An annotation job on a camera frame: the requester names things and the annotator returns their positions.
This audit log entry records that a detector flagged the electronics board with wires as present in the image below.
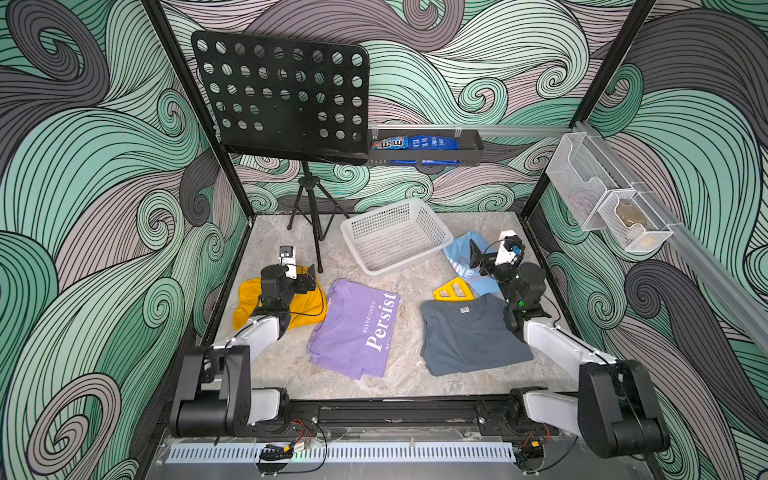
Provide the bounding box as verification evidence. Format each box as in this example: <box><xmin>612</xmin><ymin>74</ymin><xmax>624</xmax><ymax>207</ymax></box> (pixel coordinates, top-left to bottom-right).
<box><xmin>255</xmin><ymin>418</ymin><xmax>329</xmax><ymax>477</ymax></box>
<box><xmin>515</xmin><ymin>433</ymin><xmax>579</xmax><ymax>476</ymax></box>

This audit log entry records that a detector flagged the M&M's candy bag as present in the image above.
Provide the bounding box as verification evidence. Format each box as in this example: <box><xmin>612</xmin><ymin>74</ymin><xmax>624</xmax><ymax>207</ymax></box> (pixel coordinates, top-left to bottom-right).
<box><xmin>371</xmin><ymin>136</ymin><xmax>409</xmax><ymax>150</ymax></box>

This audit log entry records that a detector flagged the yellow triangle ruler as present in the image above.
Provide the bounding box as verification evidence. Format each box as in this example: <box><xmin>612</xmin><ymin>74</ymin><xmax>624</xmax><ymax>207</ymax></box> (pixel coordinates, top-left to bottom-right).
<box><xmin>433</xmin><ymin>277</ymin><xmax>475</xmax><ymax>302</ymax></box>

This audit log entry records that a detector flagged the purple Persist t-shirt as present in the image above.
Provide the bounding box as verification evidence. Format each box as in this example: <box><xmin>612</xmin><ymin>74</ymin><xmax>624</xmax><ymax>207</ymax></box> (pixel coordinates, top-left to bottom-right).
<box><xmin>307</xmin><ymin>279</ymin><xmax>400</xmax><ymax>380</ymax></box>

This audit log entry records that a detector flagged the grey t-shirt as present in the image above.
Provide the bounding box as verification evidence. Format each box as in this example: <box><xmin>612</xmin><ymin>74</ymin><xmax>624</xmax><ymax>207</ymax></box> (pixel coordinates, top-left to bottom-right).
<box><xmin>420</xmin><ymin>294</ymin><xmax>534</xmax><ymax>376</ymax></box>

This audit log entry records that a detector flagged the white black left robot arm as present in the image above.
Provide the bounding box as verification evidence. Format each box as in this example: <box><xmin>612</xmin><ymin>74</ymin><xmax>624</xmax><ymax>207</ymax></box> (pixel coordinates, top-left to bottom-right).
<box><xmin>170</xmin><ymin>264</ymin><xmax>317</xmax><ymax>438</ymax></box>

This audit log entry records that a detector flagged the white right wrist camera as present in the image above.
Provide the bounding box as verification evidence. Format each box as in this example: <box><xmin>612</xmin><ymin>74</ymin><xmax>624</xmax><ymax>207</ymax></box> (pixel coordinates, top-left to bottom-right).
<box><xmin>495</xmin><ymin>230</ymin><xmax>525</xmax><ymax>267</ymax></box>

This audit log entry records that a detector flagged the left electronics board with wires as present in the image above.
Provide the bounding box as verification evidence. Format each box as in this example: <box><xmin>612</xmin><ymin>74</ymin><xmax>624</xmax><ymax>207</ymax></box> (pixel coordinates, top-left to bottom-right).
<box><xmin>255</xmin><ymin>418</ymin><xmax>329</xmax><ymax>477</ymax></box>

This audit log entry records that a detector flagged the small clear wall bin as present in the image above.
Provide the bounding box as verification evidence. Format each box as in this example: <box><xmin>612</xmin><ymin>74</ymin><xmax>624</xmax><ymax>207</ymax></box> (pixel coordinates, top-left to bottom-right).
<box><xmin>598</xmin><ymin>189</ymin><xmax>673</xmax><ymax>254</ymax></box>

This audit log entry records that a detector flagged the light blue t-shirt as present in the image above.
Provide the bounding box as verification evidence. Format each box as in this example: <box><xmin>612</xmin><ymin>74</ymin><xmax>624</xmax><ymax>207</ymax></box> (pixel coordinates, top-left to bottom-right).
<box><xmin>443</xmin><ymin>231</ymin><xmax>503</xmax><ymax>299</ymax></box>

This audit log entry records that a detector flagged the white slotted cable duct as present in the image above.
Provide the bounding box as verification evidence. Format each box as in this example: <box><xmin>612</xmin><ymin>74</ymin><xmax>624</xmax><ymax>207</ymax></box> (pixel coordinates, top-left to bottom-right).
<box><xmin>165</xmin><ymin>441</ymin><xmax>515</xmax><ymax>465</ymax></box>

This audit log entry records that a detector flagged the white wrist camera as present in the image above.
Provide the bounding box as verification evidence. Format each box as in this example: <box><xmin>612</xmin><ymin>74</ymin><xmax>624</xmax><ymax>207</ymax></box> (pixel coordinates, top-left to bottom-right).
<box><xmin>495</xmin><ymin>230</ymin><xmax>525</xmax><ymax>267</ymax></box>
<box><xmin>279</xmin><ymin>245</ymin><xmax>298</xmax><ymax>280</ymax></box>

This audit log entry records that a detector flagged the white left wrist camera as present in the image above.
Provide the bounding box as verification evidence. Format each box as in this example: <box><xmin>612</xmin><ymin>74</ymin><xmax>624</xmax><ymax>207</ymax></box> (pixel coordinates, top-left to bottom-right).
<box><xmin>279</xmin><ymin>245</ymin><xmax>298</xmax><ymax>280</ymax></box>

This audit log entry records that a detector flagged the black perforated music stand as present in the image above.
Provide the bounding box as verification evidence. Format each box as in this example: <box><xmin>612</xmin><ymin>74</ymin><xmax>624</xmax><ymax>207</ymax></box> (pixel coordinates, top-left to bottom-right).
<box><xmin>191</xmin><ymin>30</ymin><xmax>370</xmax><ymax>244</ymax></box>

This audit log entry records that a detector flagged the white plastic basket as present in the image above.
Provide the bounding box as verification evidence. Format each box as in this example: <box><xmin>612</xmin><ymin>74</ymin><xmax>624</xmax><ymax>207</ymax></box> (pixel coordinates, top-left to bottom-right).
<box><xmin>340</xmin><ymin>198</ymin><xmax>454</xmax><ymax>276</ymax></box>

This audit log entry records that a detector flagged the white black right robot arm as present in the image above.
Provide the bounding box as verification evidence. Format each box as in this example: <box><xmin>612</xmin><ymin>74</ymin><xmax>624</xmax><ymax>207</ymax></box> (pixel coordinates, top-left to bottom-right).
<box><xmin>469</xmin><ymin>231</ymin><xmax>671</xmax><ymax>458</ymax></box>

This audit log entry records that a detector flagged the blue snack packet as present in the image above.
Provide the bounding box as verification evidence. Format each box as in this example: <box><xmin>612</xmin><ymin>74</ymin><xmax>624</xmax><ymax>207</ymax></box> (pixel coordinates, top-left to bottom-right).
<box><xmin>406</xmin><ymin>135</ymin><xmax>460</xmax><ymax>151</ymax></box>

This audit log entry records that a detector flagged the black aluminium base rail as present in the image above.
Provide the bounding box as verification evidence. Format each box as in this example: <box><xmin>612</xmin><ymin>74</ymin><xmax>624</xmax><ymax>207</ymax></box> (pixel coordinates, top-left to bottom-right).
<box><xmin>157</xmin><ymin>392</ymin><xmax>637</xmax><ymax>439</ymax></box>

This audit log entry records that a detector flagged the right electronics board with wires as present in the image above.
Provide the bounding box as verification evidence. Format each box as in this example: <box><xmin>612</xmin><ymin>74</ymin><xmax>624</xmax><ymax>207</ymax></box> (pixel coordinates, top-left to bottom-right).
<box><xmin>515</xmin><ymin>433</ymin><xmax>579</xmax><ymax>476</ymax></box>

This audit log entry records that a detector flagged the yellow t-shirt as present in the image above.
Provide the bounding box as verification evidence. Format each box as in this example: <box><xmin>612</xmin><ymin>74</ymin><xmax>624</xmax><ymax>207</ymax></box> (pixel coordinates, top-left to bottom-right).
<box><xmin>232</xmin><ymin>266</ymin><xmax>328</xmax><ymax>337</ymax></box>

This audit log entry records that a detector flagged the clear plastic wall bin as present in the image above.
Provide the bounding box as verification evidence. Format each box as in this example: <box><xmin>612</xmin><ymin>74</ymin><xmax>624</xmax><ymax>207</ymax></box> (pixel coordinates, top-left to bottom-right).
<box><xmin>546</xmin><ymin>132</ymin><xmax>616</xmax><ymax>231</ymax></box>

